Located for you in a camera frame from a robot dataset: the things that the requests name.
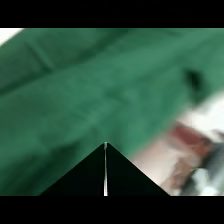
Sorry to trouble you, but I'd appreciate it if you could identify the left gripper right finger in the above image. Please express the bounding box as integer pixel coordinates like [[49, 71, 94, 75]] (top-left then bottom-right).
[[106, 142, 171, 197]]

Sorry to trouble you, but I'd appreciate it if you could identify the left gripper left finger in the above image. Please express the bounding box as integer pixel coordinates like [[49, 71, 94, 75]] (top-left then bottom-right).
[[40, 142, 107, 197]]

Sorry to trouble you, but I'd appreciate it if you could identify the green shirt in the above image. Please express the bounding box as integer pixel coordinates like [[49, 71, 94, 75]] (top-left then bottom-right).
[[0, 27, 224, 197]]

